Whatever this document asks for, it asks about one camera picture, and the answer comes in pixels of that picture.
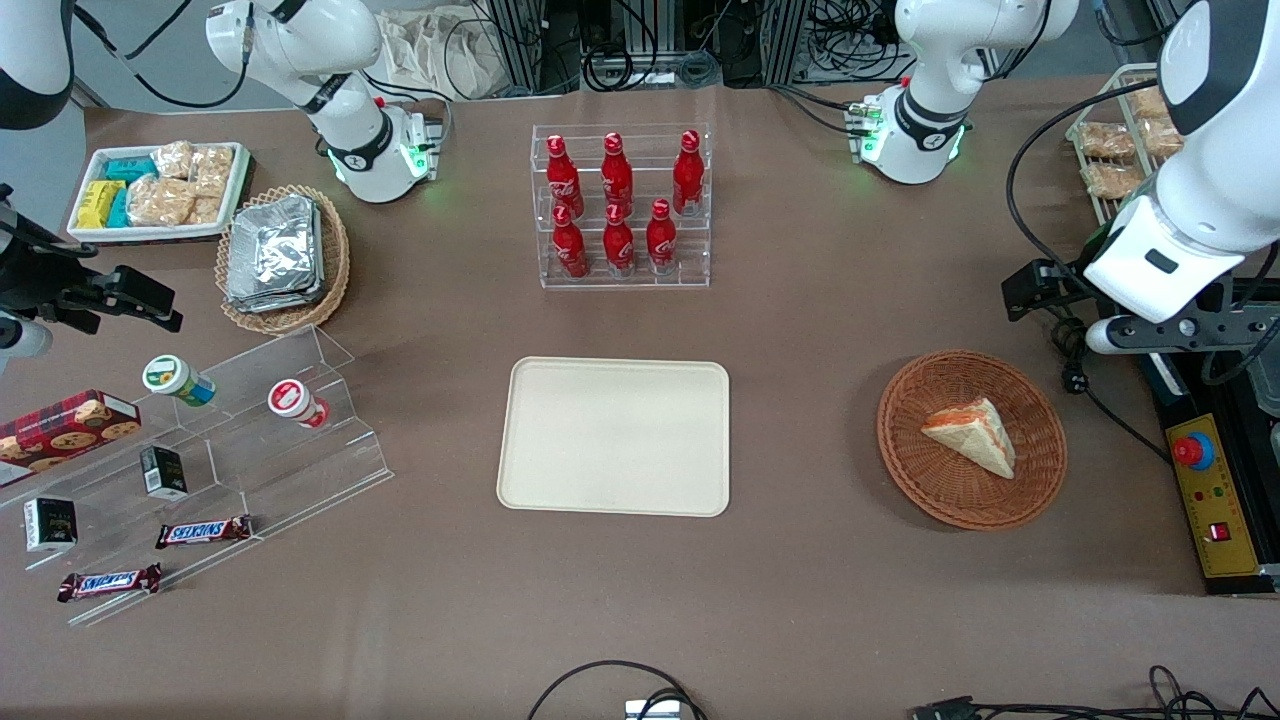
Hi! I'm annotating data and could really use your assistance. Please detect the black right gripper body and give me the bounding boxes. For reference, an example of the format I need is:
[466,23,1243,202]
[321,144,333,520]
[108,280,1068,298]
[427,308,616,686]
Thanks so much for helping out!
[0,185,103,323]

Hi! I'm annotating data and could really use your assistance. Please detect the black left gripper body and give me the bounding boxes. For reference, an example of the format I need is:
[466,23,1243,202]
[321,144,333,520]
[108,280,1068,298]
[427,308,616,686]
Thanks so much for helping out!
[1122,280,1280,353]

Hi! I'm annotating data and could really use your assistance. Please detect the white rectangular snack tray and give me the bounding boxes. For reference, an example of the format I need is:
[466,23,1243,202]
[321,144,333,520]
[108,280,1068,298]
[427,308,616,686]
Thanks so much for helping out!
[67,141,253,244]

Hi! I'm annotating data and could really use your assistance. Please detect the triangular sandwich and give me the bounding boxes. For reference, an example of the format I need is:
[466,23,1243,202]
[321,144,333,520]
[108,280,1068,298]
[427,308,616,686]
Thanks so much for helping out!
[920,397,1017,480]

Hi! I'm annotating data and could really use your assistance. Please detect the oval tan wicker basket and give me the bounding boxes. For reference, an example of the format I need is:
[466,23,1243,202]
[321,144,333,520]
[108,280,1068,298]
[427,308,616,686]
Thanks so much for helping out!
[215,184,352,336]

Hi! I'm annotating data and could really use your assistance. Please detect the round brown wicker basket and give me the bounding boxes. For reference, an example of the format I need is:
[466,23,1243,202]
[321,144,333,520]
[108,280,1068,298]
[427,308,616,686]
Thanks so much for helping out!
[877,349,1068,531]

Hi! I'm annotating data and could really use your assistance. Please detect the beige plastic tray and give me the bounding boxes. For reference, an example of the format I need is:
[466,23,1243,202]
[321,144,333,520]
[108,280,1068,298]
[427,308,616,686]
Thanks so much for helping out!
[497,357,731,518]

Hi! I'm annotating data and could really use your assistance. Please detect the black controller base box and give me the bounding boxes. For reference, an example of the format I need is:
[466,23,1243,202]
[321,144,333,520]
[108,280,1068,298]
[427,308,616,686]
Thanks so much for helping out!
[1143,350,1280,599]

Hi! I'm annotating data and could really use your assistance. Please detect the green lid yogurt cup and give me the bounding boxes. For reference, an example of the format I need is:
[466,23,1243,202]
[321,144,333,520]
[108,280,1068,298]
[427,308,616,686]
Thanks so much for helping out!
[142,354,217,408]

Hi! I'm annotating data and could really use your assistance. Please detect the yellow snack packet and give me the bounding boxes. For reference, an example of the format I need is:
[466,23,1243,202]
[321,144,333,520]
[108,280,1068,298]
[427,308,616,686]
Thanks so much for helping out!
[76,179,127,231]

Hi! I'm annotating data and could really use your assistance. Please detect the red tartan cookie box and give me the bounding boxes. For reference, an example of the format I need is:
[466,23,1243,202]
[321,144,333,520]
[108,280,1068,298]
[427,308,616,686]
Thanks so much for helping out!
[0,389,143,490]

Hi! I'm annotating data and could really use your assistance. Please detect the silver foil container stack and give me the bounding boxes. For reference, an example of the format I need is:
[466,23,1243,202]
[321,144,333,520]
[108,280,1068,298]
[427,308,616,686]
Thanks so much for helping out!
[225,194,327,314]

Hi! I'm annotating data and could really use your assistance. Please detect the small black box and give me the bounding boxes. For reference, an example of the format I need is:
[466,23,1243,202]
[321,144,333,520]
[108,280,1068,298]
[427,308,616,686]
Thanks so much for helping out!
[23,496,79,554]
[139,445,190,501]

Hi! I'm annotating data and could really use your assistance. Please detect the yellow emergency stop box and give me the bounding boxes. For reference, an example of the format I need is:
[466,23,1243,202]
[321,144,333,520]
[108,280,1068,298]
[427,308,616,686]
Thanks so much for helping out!
[1164,412,1264,582]

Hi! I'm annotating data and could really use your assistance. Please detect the red lid yogurt cup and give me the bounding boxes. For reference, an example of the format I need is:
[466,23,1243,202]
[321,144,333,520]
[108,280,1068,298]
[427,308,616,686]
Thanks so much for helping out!
[267,378,330,430]

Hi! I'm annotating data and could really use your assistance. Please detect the clear acrylic stepped shelf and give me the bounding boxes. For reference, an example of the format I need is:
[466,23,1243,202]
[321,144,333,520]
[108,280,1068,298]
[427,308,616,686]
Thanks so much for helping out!
[0,325,394,627]

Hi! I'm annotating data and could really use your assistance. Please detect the Snickers chocolate bar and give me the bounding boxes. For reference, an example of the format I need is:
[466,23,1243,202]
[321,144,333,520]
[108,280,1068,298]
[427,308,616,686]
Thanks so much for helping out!
[57,562,164,604]
[155,514,255,551]

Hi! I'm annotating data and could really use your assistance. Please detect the red cola bottle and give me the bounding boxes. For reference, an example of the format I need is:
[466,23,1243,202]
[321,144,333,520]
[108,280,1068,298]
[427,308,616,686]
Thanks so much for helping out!
[601,132,635,217]
[646,198,679,275]
[672,130,705,217]
[603,203,636,278]
[545,134,584,217]
[552,203,589,279]

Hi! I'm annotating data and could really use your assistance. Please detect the white cloth bag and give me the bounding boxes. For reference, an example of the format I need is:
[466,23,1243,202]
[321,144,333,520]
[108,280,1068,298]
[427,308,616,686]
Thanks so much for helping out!
[374,8,502,102]

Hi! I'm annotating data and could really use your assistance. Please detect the clear acrylic bottle rack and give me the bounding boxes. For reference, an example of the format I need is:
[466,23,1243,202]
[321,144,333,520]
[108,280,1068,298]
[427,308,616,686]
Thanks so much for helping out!
[531,123,713,291]

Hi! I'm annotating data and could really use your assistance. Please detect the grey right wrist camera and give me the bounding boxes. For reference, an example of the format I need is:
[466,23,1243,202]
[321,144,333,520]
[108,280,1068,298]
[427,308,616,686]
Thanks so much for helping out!
[0,310,53,375]

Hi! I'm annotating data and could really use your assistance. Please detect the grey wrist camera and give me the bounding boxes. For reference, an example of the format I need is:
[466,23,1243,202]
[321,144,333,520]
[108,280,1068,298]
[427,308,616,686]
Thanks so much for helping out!
[0,310,53,375]
[1084,314,1193,357]

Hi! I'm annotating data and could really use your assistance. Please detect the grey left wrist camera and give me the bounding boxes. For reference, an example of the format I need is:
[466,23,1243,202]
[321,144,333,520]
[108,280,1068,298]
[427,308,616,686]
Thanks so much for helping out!
[1084,314,1193,357]

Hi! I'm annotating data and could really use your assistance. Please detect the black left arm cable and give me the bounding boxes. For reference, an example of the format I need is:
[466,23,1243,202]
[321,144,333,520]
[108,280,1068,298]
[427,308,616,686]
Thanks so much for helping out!
[1004,80,1191,301]

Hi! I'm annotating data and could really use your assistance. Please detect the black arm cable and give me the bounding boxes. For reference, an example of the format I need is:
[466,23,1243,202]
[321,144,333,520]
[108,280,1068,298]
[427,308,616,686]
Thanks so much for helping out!
[1004,80,1191,301]
[72,0,254,111]

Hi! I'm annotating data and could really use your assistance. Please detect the black cable with plug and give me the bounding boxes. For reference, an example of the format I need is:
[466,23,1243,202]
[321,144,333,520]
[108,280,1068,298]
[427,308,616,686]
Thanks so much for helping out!
[1044,318,1174,467]

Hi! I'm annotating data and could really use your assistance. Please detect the white wire basket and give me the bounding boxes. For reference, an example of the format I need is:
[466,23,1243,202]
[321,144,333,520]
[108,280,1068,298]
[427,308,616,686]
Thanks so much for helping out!
[1064,62,1188,227]

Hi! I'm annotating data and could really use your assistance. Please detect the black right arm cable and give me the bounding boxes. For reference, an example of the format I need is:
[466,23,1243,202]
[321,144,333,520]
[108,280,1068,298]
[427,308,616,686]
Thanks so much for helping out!
[72,0,254,111]

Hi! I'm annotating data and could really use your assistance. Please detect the black connector with cables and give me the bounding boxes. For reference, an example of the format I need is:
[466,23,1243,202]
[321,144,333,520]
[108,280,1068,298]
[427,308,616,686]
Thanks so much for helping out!
[910,664,1280,720]

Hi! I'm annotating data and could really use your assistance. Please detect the aluminium frame post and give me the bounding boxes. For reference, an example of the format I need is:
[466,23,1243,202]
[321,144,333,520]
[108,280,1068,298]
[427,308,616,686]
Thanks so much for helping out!
[486,0,547,97]

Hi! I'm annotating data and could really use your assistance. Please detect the black looped table cable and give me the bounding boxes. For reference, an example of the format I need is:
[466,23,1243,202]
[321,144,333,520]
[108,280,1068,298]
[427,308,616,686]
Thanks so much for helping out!
[526,659,707,720]

